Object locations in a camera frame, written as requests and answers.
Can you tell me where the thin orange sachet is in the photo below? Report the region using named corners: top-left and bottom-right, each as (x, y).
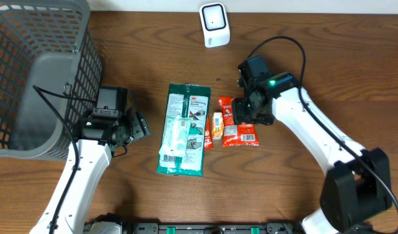
top-left (204, 117), bottom-right (213, 150)

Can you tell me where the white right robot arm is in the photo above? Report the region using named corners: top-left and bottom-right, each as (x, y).
top-left (232, 72), bottom-right (398, 233)

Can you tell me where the white barcode scanner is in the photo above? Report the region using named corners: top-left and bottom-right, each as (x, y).
top-left (199, 2), bottom-right (230, 48)

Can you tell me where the green 3M gloves package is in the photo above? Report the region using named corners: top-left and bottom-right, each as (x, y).
top-left (156, 84), bottom-right (211, 177)

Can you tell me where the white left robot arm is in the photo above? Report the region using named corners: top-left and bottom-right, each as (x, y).
top-left (31, 109), bottom-right (151, 233)

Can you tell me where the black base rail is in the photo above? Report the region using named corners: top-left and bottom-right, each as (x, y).
top-left (83, 221), bottom-right (304, 234)

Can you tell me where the light green wipes pack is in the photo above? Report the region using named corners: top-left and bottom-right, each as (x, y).
top-left (159, 115), bottom-right (192, 168)

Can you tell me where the grey plastic mesh basket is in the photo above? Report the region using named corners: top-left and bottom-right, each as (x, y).
top-left (0, 0), bottom-right (103, 161)

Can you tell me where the large orange snack bag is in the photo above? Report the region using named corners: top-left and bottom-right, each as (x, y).
top-left (218, 96), bottom-right (260, 147)

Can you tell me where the small orange tissue box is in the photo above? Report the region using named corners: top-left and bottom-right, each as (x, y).
top-left (211, 112), bottom-right (224, 140)

